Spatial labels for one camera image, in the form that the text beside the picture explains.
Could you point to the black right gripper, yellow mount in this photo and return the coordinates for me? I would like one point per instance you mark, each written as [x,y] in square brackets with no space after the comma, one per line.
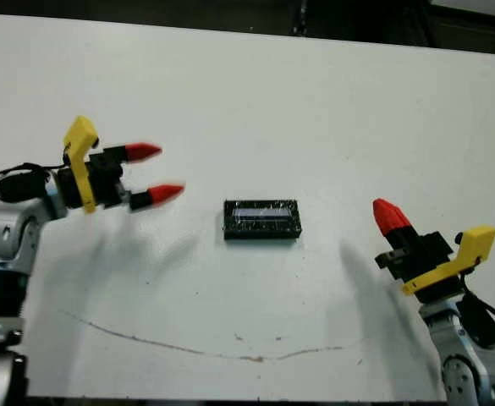
[429,266]

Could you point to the dark metal post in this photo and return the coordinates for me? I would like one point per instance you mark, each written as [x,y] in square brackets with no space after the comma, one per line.
[301,16]

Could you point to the white background panel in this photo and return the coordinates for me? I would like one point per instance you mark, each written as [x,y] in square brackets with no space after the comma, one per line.
[475,5]

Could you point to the glossy black box lid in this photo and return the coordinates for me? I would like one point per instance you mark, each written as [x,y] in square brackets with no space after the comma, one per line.
[262,220]

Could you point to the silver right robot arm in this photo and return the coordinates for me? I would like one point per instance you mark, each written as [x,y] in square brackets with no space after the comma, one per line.
[454,347]

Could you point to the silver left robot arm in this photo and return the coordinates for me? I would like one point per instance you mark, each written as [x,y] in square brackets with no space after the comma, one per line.
[1,228]

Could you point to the black left gripper, yellow mount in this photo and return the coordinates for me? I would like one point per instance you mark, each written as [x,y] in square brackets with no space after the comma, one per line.
[103,177]

